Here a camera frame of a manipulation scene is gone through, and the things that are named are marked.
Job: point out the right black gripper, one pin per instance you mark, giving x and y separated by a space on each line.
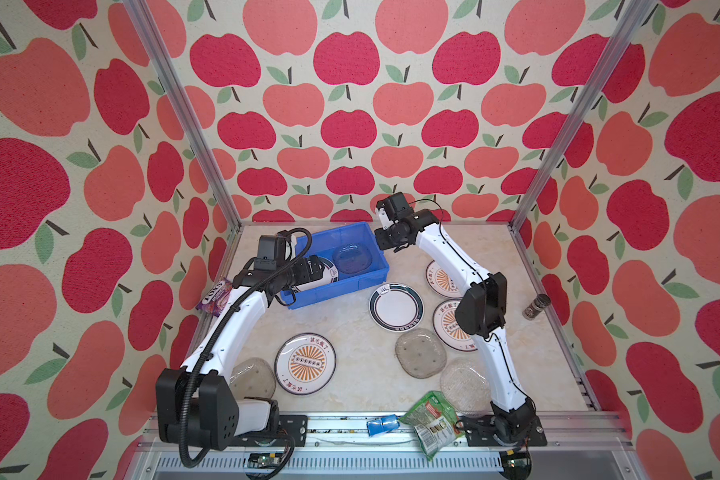
380 239

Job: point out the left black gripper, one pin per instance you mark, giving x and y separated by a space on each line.
304 272

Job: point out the green rimmed white plate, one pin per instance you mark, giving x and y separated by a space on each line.
396 307
330 275

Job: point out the blue plastic bin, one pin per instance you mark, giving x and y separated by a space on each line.
324 244

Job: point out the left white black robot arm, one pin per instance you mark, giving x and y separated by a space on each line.
196 408

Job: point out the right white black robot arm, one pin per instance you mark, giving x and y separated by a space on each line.
480 312

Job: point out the far right orange sunburst plate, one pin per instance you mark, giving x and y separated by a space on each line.
440 282

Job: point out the orange sunburst plate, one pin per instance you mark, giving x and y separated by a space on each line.
305 364
448 330
440 282

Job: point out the left orange sunburst plate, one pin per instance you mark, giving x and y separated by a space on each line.
305 364

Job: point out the near right orange sunburst plate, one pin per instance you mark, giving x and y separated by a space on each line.
448 330

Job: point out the purple cherry snack bag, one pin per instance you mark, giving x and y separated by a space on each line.
216 300

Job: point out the small dark spice jar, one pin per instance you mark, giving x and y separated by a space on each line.
536 306

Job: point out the right clear textured glass plate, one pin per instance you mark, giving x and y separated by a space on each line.
465 386

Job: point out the small blue packet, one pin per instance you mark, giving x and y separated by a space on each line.
383 425

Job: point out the green snack packet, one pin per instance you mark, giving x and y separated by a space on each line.
435 422

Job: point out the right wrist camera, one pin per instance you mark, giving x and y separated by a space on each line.
393 209

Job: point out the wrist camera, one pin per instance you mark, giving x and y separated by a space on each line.
272 253
393 209

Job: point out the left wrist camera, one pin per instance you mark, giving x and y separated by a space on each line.
272 253

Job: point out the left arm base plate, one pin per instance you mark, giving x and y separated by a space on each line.
295 426

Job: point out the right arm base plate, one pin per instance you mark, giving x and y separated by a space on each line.
484 432

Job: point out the aluminium front rail base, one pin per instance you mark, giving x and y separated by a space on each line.
581 445

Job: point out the left aluminium frame post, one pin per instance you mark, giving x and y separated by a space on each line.
146 27

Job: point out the aluminium frame post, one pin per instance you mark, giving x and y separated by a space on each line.
630 22
146 27

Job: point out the right aluminium frame post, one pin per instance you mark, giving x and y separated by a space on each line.
630 22

